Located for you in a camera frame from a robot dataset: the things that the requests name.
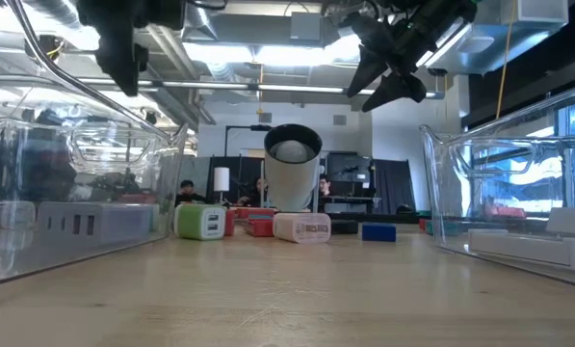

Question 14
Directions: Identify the yellow hanging cable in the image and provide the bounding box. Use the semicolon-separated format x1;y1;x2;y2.
493;0;517;127

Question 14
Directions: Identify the lavender wall charger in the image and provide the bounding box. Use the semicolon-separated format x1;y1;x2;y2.
0;200;37;230

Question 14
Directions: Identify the dark curtain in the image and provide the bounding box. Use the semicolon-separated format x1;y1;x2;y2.
371;158;416;216

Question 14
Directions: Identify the ceiling light tube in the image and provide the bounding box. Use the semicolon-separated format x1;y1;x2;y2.
161;80;249;91
257;84;345;94
358;88;437;99
77;77;161;88

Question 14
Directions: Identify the plain teal box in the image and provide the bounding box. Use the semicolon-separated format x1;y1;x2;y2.
425;220;466;237

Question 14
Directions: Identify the black table frame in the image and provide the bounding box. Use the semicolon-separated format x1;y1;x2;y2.
329;211;432;225

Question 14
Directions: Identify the blue rectangular box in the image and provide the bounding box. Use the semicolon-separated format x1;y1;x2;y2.
361;223;398;243

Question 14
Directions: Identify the large silver duct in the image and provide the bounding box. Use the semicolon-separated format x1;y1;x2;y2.
414;0;570;76

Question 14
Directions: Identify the bright ceiling light panel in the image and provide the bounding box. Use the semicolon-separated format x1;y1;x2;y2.
183;33;394;68

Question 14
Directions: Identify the white printed card box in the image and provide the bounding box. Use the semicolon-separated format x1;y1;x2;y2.
468;227;575;272

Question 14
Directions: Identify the lavender multiport USB charger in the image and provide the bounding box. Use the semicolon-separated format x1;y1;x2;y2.
37;200;156;246

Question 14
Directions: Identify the black device yellow cable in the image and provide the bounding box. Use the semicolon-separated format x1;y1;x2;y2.
25;34;65;62

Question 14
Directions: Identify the black pole stand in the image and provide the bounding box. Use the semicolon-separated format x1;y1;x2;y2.
223;123;274;158

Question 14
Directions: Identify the gray ceiling box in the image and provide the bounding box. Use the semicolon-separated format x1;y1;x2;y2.
289;11;324;42

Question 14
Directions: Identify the person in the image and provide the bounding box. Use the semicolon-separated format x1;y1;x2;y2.
174;178;206;206
318;173;336;199
238;176;269;207

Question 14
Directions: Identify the black partition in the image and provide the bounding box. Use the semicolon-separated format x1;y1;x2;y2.
208;154;269;206

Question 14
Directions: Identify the clear plastic bin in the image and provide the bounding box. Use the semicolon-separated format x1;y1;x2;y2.
419;79;575;293
0;0;190;290

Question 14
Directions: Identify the gray desk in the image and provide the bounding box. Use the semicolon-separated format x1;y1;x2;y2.
323;195;379;216

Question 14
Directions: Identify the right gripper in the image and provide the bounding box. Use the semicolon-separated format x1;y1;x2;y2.
346;9;436;114

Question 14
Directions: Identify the small teal wall charger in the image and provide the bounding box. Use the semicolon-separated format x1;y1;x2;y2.
146;203;162;233

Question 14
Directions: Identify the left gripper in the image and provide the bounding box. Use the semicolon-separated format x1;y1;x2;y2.
76;0;188;98

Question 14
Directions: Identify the pink USB wall charger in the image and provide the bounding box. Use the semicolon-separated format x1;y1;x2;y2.
272;212;332;245

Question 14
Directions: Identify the round silver duct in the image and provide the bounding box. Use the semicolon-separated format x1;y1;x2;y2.
183;0;220;40

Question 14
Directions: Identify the white table lamp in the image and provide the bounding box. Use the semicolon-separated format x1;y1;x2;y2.
212;166;231;204

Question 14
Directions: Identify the white cylindrical cup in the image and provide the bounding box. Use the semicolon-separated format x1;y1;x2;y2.
262;122;325;213

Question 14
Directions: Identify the large green USB charger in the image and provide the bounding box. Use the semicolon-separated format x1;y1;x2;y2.
173;203;227;241

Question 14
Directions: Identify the gray curtain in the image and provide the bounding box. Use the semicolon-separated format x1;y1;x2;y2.
178;154;211;199

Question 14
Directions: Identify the black monitor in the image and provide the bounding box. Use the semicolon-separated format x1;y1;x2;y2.
326;151;373;184

